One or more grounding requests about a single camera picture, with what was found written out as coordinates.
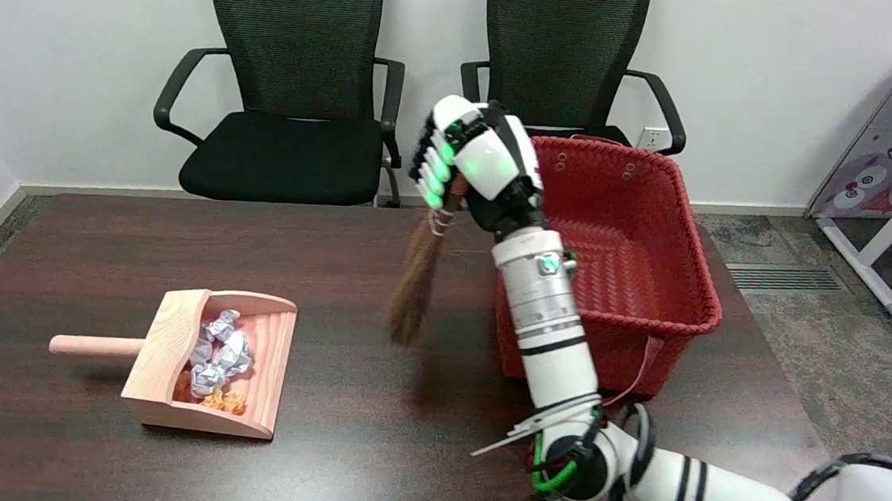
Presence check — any crumpled orange paper scrap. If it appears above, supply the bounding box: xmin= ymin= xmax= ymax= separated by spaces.
xmin=172 ymin=369 xmax=249 ymax=417

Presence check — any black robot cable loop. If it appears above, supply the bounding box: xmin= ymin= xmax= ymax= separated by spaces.
xmin=516 ymin=395 xmax=673 ymax=501

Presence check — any small brown straw broom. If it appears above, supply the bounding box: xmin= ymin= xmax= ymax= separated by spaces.
xmin=386 ymin=171 xmax=468 ymax=351

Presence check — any crumpled silver paper ball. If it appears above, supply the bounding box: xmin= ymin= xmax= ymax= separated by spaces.
xmin=200 ymin=308 xmax=244 ymax=347
xmin=186 ymin=330 xmax=256 ymax=403

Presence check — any white wall power outlet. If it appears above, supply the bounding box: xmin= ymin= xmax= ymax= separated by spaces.
xmin=636 ymin=125 xmax=673 ymax=154

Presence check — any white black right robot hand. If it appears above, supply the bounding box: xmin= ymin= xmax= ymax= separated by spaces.
xmin=405 ymin=92 xmax=552 ymax=240

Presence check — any black mesh office chair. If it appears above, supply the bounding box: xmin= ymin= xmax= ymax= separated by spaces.
xmin=146 ymin=0 xmax=419 ymax=214
xmin=455 ymin=0 xmax=698 ymax=159

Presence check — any red woven basket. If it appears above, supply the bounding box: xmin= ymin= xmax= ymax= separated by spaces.
xmin=488 ymin=131 xmax=736 ymax=407

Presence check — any wooden dustpan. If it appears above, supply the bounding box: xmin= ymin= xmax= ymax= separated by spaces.
xmin=43 ymin=277 xmax=300 ymax=441

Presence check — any metal floor vent grille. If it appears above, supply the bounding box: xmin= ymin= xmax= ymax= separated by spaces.
xmin=723 ymin=258 xmax=850 ymax=302

